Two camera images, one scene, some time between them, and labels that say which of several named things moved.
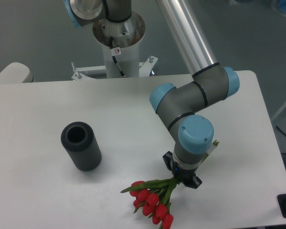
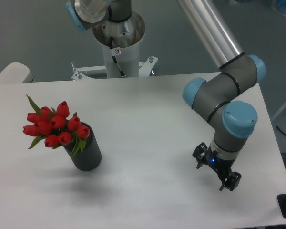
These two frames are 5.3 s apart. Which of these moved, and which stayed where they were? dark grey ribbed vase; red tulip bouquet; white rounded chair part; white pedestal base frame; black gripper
Moved: black gripper; red tulip bouquet
Stayed: dark grey ribbed vase; white rounded chair part; white pedestal base frame
